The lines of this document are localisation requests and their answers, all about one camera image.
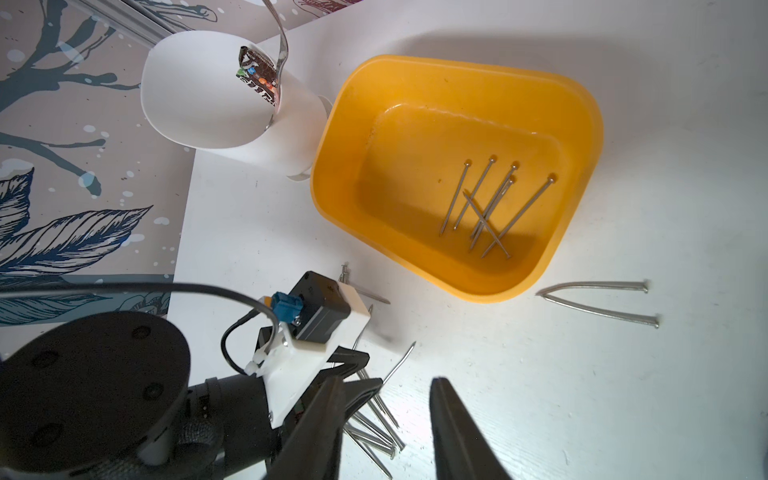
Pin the yellow plastic storage box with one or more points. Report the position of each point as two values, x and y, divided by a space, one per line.
393 151

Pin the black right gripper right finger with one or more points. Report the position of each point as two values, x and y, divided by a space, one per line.
460 450

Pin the steel nail curved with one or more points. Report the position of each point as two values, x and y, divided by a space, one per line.
639 286

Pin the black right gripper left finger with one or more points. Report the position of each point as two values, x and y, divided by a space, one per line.
313 451

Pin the white utensil holder cup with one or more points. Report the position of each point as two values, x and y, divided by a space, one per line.
218 93

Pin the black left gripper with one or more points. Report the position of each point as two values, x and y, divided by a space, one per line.
292 364

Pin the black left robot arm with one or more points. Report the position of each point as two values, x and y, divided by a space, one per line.
108 396

